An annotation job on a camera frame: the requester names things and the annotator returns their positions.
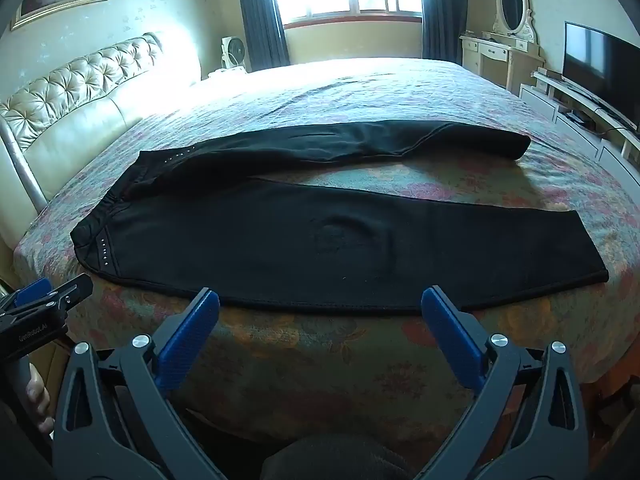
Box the white oval vanity mirror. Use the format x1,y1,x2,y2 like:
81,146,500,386
492,0,538,43

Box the black pants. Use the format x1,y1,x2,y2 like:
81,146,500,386
70,121,610,317

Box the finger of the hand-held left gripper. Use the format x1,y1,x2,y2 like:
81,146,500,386
0,274,95,322
14,279,55,307

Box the black flat television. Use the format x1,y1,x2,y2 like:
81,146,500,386
562,21,640,133

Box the floral blanket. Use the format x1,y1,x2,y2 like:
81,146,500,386
12,57,640,461

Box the white fan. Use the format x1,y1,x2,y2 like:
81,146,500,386
220,35,249,71

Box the white dressing table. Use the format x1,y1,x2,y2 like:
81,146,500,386
459,31,546,93

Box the person's left hand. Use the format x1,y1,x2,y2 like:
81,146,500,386
25,362,55,436

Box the cream tufted headboard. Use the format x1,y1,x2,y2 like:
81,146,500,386
0,31,201,251

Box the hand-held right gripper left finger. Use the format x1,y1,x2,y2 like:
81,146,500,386
52,287,228,480

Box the white television cabinet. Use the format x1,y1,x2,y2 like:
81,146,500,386
519,69,640,196

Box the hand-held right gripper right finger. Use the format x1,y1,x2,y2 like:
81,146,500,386
415,285,591,480

